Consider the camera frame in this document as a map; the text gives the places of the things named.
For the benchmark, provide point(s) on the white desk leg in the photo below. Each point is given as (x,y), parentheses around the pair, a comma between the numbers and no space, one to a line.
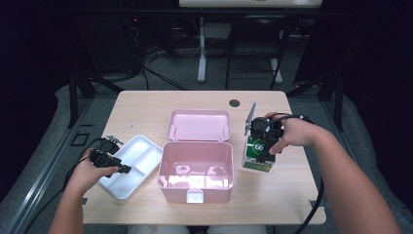
(202,52)
(277,70)

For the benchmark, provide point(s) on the green and white carton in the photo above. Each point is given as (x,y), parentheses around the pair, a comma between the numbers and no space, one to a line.
(251,156)

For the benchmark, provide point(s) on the black chair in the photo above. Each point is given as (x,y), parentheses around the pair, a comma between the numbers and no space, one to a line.
(256,48)

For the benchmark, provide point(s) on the white divided tray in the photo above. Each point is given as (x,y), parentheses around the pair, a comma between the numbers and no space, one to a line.
(142,156)

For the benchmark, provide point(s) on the black computer tower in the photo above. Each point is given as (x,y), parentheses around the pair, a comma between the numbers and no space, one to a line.
(107,42)

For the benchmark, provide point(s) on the grey table clamp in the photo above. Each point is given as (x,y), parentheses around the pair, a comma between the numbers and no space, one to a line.
(316,203)
(84,201)

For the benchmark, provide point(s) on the person's left hand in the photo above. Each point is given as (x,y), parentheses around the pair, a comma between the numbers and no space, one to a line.
(86,177)

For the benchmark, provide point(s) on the person's right hand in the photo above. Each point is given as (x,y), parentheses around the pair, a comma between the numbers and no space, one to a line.
(297,133)

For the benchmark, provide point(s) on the grey metal floor rail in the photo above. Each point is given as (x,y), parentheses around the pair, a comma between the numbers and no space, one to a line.
(39,182)

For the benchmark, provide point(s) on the grey under-desk box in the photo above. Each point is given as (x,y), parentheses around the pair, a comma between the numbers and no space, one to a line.
(217,31)

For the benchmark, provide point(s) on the pink box lid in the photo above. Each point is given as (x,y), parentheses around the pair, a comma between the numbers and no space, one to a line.
(198,125)

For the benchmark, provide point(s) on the pink storage box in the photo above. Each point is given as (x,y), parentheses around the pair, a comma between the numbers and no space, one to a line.
(195,169)

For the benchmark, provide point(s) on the black metal stand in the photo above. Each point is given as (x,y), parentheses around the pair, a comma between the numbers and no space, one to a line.
(74,97)
(337,97)

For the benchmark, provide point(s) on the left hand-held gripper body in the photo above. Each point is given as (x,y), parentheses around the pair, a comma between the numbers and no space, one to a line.
(105,156)

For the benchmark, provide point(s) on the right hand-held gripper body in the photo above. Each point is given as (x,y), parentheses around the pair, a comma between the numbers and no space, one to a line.
(264,130)

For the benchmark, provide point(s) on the white desktop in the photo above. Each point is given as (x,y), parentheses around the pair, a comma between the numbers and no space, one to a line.
(250,3)

